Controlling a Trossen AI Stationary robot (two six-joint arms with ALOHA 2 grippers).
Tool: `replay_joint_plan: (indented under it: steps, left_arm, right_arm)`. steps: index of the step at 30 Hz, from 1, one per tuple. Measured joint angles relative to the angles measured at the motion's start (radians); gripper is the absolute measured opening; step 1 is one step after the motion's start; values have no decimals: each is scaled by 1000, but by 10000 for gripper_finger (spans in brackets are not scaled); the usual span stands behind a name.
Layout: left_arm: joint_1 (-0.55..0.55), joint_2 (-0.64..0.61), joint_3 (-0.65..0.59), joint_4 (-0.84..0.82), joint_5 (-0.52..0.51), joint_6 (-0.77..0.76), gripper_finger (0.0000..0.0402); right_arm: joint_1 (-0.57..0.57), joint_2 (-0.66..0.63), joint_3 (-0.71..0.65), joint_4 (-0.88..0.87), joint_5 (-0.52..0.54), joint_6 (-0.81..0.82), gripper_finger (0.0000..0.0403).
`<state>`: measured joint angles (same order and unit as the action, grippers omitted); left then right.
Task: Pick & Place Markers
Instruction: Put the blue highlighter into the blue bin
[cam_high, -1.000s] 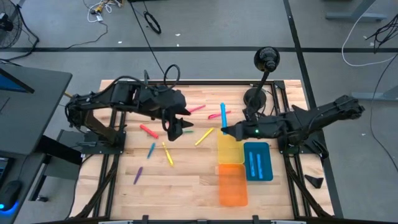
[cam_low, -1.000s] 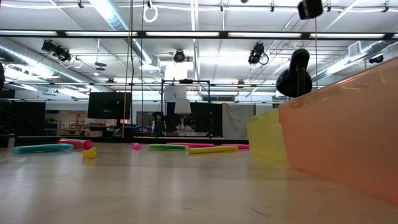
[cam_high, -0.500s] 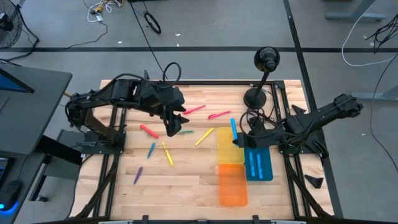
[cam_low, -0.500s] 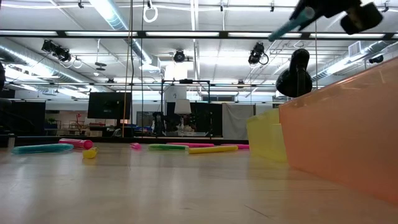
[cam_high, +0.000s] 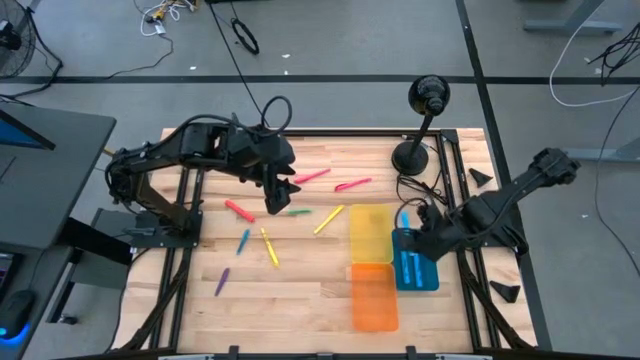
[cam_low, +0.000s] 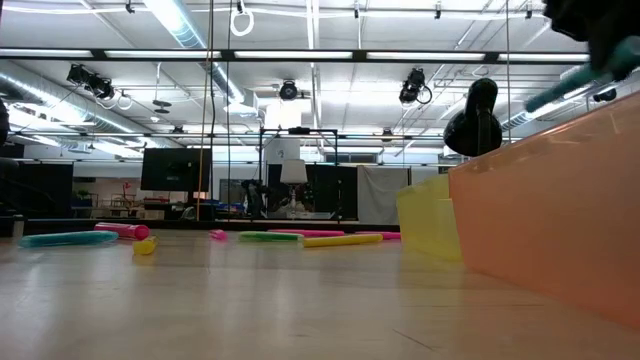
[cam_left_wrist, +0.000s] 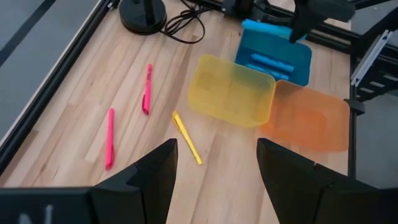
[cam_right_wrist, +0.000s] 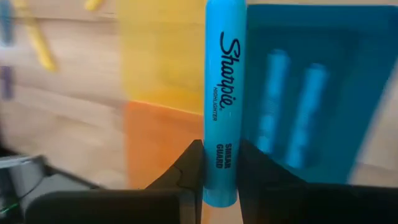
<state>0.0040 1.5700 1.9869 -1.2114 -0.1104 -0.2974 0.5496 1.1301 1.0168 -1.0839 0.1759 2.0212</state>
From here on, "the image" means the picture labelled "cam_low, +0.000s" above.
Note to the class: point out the red marker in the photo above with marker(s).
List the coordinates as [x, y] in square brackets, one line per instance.
[120, 230]

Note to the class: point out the black background frame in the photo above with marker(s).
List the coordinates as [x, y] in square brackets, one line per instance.
[320, 131]

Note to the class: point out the white lampshade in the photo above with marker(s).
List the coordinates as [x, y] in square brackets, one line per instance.
[293, 171]

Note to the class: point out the light blue marker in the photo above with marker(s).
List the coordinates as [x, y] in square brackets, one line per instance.
[65, 239]

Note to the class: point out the teal marker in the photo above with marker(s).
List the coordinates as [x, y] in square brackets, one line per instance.
[560, 89]

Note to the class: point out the orange plastic bin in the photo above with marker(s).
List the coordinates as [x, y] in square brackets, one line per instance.
[550, 215]

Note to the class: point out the black monitor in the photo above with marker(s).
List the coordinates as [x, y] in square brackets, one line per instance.
[175, 170]

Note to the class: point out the pink marker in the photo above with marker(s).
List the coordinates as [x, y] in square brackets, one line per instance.
[315, 232]
[385, 235]
[218, 235]

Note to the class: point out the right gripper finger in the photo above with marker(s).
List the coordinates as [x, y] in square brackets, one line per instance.
[600, 50]

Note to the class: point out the grey hanging cloth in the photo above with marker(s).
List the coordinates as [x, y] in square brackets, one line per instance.
[382, 195]

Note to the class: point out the green marker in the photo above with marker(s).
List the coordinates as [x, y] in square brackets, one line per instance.
[270, 236]

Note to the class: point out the yellow plastic bin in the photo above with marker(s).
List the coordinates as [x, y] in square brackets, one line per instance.
[427, 220]

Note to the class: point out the yellow marker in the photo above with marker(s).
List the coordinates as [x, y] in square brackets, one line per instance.
[342, 240]
[144, 246]

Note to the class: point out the silver ventilation duct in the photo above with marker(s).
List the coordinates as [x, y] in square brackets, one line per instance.
[175, 25]

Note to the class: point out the black aluminium rig frame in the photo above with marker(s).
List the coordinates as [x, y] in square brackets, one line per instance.
[227, 55]

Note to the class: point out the white LED light bar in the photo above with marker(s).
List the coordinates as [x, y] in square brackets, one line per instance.
[545, 57]
[45, 53]
[160, 54]
[295, 54]
[425, 56]

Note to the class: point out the black ceiling spotlight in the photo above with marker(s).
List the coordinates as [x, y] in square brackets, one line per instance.
[92, 82]
[605, 95]
[412, 85]
[288, 90]

